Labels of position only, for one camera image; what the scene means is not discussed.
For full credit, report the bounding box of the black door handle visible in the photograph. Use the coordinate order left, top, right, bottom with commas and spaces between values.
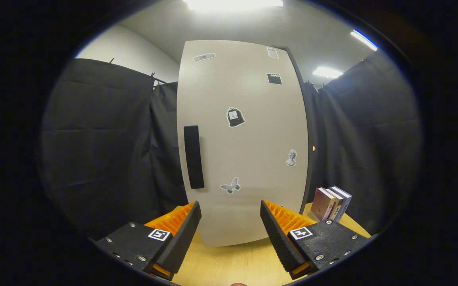
183, 125, 205, 189

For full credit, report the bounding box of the ceiling light panel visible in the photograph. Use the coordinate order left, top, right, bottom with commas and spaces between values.
183, 0, 284, 12
350, 29, 379, 51
312, 66, 344, 79

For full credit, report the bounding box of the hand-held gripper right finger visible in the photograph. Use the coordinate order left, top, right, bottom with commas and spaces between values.
260, 199, 373, 280

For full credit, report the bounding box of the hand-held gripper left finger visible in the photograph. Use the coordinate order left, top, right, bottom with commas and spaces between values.
92, 201, 202, 281

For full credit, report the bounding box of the beige cabinet door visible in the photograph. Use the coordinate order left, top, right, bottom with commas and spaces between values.
177, 40, 309, 247

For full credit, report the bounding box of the white book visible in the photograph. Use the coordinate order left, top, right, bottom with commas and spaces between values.
324, 187, 345, 221

